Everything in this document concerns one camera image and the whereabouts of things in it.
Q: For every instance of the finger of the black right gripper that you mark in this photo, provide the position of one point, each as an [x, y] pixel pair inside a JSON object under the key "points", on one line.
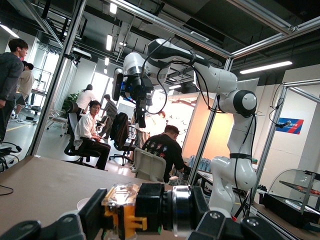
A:
{"points": [[141, 115]]}

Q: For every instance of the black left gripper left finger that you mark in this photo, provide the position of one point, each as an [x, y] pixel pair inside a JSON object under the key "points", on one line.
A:
{"points": [[50, 230]]}

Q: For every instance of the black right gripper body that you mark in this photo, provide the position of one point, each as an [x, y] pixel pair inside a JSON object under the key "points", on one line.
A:
{"points": [[140, 87]]}

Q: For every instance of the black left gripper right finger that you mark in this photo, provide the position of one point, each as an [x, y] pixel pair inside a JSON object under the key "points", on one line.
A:
{"points": [[220, 227]]}

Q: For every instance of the orange push-button switch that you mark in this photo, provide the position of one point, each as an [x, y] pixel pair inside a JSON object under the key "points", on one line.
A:
{"points": [[147, 200]]}

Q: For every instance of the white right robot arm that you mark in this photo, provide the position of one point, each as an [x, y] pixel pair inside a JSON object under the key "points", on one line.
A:
{"points": [[225, 80]]}

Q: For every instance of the person with reddish hair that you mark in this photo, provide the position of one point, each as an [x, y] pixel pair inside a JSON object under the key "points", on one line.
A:
{"points": [[152, 125]]}

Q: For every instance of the black chair with jacket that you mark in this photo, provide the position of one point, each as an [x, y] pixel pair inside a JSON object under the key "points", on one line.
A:
{"points": [[121, 130]]}

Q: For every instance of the person in striped shirt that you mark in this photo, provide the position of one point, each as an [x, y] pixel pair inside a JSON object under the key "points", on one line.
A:
{"points": [[110, 108]]}

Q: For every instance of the man in black printed t-shirt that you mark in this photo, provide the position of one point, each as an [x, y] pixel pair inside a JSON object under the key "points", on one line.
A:
{"points": [[162, 150]]}

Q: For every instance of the pale pink round plate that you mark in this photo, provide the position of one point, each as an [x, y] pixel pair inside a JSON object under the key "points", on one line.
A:
{"points": [[82, 203]]}

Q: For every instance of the white mesh office chair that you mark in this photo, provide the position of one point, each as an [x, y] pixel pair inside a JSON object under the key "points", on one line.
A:
{"points": [[148, 163]]}

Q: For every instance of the ceiling tube light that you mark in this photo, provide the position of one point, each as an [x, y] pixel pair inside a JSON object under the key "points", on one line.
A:
{"points": [[8, 30], [109, 42], [266, 67], [113, 8]]}

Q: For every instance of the long-haired woman in white top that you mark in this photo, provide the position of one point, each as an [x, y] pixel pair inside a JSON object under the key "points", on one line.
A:
{"points": [[85, 98]]}

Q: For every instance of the seated man in white shirt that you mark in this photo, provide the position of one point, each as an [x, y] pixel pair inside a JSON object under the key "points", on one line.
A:
{"points": [[85, 127]]}

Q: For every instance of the black office chair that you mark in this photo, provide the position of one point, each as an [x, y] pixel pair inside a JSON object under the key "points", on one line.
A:
{"points": [[72, 120]]}

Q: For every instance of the green potted plant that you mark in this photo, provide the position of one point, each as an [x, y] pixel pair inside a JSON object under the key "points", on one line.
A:
{"points": [[71, 100]]}

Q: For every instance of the glass display case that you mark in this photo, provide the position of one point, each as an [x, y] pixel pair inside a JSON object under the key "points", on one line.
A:
{"points": [[287, 205]]}

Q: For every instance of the orange partition panel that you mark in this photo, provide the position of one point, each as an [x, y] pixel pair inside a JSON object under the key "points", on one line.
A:
{"points": [[215, 130]]}

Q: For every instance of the person in beige shirt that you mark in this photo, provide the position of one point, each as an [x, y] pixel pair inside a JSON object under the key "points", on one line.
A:
{"points": [[25, 82]]}

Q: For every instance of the man in dark hoodie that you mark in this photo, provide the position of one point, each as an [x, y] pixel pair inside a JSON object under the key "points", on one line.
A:
{"points": [[10, 72]]}

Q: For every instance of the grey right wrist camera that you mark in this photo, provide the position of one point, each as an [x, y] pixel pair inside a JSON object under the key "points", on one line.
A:
{"points": [[117, 83]]}

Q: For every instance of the aluminium frame beam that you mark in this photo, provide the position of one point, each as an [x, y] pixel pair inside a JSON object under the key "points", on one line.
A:
{"points": [[275, 38], [170, 27]]}

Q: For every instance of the aluminium frame post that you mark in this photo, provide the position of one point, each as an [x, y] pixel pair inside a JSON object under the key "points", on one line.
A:
{"points": [[268, 150], [201, 150], [56, 77]]}

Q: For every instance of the blue and red wall sign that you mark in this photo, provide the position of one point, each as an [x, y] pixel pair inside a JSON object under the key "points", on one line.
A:
{"points": [[291, 125]]}

